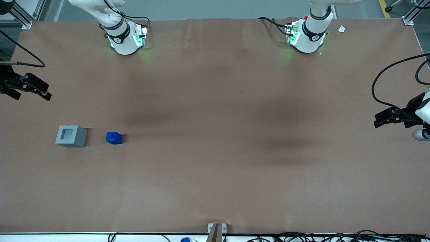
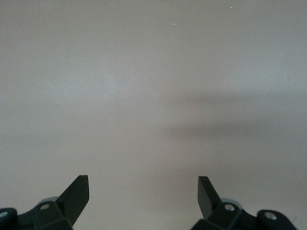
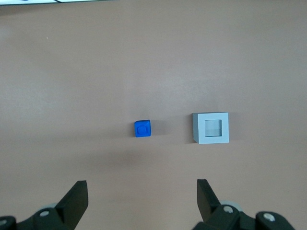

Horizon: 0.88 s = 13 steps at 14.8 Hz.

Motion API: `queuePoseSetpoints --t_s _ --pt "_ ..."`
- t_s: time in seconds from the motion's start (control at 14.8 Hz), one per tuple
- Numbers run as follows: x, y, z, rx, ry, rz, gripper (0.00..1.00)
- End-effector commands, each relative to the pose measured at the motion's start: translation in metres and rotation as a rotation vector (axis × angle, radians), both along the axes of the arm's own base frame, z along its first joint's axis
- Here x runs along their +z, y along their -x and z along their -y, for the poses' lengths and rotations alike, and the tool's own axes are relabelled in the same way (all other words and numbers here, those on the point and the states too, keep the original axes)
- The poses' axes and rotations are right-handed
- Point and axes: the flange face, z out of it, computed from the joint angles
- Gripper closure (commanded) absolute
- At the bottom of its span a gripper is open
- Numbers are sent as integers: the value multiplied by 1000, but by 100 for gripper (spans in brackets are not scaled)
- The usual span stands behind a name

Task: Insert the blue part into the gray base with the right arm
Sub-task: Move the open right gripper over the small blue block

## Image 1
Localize short black cable loop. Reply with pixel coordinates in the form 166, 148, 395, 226
415, 58, 430, 85

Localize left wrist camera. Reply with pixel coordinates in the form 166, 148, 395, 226
412, 128, 430, 142

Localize aluminium frame post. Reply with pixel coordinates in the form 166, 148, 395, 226
8, 0, 33, 30
402, 0, 430, 26

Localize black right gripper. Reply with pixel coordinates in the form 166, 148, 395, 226
0, 65, 52, 101

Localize black left arm base cable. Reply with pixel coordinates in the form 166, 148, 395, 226
258, 17, 292, 36

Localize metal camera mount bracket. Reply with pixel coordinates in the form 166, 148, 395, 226
208, 223, 227, 242

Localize paper table cover sheet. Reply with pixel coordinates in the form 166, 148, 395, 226
0, 17, 430, 235

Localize black cable tangle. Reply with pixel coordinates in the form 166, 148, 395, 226
245, 230, 430, 242

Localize blue plastic insert part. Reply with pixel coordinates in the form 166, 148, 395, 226
106, 131, 123, 145

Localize gray cube base with socket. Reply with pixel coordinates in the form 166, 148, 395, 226
55, 125, 88, 148

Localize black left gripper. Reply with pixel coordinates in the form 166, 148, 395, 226
374, 91, 428, 129

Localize black caster wheel stand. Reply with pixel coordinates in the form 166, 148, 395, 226
385, 0, 409, 13

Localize long black left arm cable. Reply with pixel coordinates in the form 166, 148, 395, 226
371, 53, 430, 116

